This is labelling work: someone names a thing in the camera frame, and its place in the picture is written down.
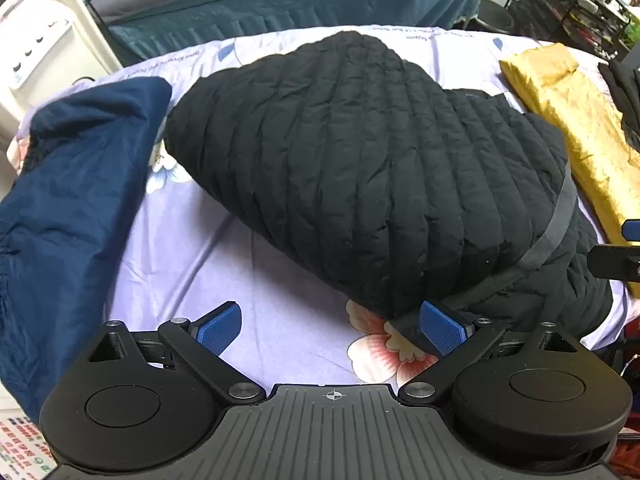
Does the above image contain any red patterned cloth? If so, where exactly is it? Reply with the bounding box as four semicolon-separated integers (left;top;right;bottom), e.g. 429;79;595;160
611;430;640;480

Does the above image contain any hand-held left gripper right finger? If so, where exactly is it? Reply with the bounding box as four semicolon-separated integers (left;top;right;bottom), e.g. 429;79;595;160
397;301;582;406

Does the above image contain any black quilted jacket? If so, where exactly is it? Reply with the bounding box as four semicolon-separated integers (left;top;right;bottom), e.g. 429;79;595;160
165;30;615;352

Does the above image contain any black metal rack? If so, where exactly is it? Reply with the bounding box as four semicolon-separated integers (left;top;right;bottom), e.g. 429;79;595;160
505;0;640;67

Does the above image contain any black cloth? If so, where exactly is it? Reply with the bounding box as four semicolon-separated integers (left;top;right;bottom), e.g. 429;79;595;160
597;59;640;151

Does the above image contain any colourful printed mat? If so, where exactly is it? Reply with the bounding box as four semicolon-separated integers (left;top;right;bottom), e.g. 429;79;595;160
0;400;57;480

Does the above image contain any yellow shiny garment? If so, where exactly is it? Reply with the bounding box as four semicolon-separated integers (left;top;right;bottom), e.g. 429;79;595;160
499;42;640;297

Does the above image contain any navy blue garment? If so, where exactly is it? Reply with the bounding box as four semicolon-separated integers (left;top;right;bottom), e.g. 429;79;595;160
0;76;174;426

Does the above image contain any floral bed sheet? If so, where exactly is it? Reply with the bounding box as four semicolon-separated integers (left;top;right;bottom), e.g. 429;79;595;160
6;24;640;392

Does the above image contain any dark round stool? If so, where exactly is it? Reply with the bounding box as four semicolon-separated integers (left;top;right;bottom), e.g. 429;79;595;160
467;0;515;37

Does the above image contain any bed with blue skirt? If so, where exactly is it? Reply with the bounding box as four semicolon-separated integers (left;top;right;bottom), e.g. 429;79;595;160
65;0;483;68

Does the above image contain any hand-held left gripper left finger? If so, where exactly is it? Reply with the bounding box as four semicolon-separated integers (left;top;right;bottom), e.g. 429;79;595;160
87;301;263;404

